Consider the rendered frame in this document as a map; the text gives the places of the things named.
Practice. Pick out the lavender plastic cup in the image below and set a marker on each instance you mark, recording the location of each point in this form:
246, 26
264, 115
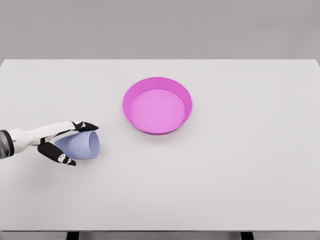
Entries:
80, 145

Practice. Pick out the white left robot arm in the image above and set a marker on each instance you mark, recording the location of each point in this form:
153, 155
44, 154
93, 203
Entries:
17, 139

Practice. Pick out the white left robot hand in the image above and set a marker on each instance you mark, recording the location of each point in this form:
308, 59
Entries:
50, 129

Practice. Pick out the pink round plate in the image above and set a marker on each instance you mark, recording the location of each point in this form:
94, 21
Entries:
157, 106

